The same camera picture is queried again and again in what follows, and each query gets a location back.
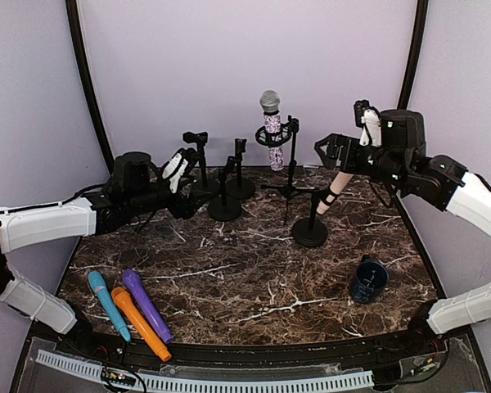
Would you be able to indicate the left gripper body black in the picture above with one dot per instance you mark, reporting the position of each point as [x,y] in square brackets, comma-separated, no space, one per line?
[179,209]

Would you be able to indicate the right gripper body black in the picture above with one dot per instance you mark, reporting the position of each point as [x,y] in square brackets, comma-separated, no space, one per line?
[353,164]

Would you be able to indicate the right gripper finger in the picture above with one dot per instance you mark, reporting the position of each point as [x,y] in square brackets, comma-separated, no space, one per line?
[329,154]
[332,140]

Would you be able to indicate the pink microphone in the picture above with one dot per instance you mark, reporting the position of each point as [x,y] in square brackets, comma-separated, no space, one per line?
[329,195]

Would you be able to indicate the black stand of blue microphone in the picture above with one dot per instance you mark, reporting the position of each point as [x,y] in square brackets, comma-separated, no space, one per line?
[203,184]

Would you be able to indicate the black stand of purple microphone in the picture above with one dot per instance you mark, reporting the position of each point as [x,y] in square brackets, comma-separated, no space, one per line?
[224,208]

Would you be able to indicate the black stand of orange microphone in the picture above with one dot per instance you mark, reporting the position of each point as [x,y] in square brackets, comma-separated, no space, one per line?
[240,187]

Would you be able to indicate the black stand of pink microphone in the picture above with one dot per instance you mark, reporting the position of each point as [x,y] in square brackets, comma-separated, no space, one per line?
[310,231]

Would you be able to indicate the purple microphone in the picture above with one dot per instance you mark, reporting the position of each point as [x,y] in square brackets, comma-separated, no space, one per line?
[133,282]

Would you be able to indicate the orange microphone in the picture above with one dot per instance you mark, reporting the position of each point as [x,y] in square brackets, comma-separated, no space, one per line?
[124,302]

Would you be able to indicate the blue microphone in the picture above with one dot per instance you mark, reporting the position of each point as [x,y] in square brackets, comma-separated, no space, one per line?
[99,287]

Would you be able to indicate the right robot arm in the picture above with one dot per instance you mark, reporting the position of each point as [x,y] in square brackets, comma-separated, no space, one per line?
[392,150]

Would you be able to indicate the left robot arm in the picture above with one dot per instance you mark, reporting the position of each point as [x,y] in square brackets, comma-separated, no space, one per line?
[136,187]

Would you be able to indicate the silver glitter microphone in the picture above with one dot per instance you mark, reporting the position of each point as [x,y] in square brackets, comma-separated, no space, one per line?
[270,102]

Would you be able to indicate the dark blue mug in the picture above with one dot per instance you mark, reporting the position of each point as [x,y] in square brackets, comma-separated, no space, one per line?
[370,279]

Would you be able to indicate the small circuit board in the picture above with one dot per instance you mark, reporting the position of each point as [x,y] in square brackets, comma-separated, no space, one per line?
[118,379]

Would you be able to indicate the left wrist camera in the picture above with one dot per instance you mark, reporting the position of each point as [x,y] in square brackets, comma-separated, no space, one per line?
[178,166]

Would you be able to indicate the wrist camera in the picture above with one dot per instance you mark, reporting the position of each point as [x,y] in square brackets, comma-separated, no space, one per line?
[367,118]
[178,166]

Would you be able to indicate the black tripod shock-mount stand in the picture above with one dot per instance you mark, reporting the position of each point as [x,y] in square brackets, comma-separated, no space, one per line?
[289,131]

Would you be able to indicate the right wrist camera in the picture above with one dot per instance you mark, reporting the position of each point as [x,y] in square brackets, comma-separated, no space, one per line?
[367,118]

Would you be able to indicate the white slotted cable duct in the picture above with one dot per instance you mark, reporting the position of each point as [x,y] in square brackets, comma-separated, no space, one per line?
[198,379]

